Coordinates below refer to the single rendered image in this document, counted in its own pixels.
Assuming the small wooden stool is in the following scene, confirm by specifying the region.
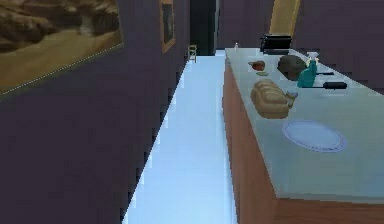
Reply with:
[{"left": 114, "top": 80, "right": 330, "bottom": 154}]
[{"left": 187, "top": 44, "right": 198, "bottom": 64}]

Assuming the tan bread loaf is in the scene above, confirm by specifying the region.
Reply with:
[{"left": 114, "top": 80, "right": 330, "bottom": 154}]
[{"left": 250, "top": 79, "right": 292, "bottom": 120}]

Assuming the red brown small bowl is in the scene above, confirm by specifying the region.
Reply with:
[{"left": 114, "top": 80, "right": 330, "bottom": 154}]
[{"left": 247, "top": 60, "right": 267, "bottom": 71}]

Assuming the small grey cup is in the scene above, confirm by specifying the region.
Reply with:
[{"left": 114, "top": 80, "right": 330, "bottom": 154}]
[{"left": 285, "top": 91, "right": 299, "bottom": 108}]

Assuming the black toaster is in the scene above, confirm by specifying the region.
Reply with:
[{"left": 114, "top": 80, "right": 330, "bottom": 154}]
[{"left": 259, "top": 33, "right": 293, "bottom": 56}]

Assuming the wooden counter with grey top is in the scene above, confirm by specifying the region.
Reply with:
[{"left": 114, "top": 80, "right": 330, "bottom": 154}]
[{"left": 221, "top": 47, "right": 384, "bottom": 224}]

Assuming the teal spray bottle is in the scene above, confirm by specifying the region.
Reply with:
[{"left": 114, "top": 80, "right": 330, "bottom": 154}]
[{"left": 296, "top": 51, "right": 320, "bottom": 89}]

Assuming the white round plate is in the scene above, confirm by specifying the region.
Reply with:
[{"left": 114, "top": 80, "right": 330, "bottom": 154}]
[{"left": 282, "top": 120, "right": 348, "bottom": 153}]

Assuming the yellow wooden door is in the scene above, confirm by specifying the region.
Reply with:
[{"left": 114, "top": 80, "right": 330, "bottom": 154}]
[{"left": 268, "top": 0, "right": 301, "bottom": 37}]

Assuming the dark picture in wooden frame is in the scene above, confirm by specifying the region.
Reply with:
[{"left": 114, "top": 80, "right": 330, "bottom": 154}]
[{"left": 160, "top": 0, "right": 177, "bottom": 54}]

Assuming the black handled kitchen utensil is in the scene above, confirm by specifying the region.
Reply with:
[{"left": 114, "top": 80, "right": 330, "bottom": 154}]
[{"left": 311, "top": 81, "right": 348, "bottom": 91}]

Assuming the brown landscape wall picture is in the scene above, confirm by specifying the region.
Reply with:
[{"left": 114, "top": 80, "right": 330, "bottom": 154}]
[{"left": 0, "top": 0, "right": 124, "bottom": 96}]

